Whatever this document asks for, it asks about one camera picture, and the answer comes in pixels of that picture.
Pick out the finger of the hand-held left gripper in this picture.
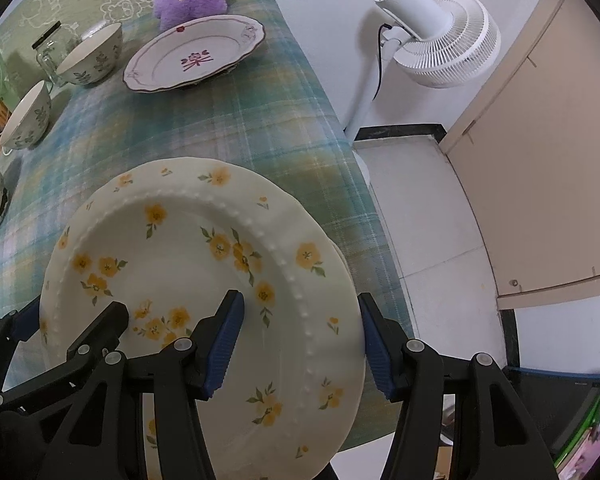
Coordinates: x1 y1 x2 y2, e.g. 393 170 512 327
0 298 93 413

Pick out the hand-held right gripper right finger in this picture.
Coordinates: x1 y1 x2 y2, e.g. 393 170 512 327
357 292 556 480

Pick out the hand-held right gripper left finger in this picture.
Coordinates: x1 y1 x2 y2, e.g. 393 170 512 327
40 290 245 480

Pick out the yellow floral plate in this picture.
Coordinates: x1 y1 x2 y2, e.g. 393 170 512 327
39 156 367 480
327 237 353 286

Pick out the dark blue storage box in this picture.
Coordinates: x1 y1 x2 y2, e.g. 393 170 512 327
502 365 600 480

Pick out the colourful printed package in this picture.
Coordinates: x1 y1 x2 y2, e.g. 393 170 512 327
555 385 600 480

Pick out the glass jar with black lid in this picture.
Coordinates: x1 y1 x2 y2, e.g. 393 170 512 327
31 21 78 87

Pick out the red patterned scalloped plate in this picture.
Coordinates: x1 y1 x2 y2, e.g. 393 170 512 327
123 14 267 94

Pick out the white standing fan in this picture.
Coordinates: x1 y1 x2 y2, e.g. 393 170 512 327
344 0 502 138

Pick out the black fan cable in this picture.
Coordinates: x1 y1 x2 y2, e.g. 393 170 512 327
372 24 388 101

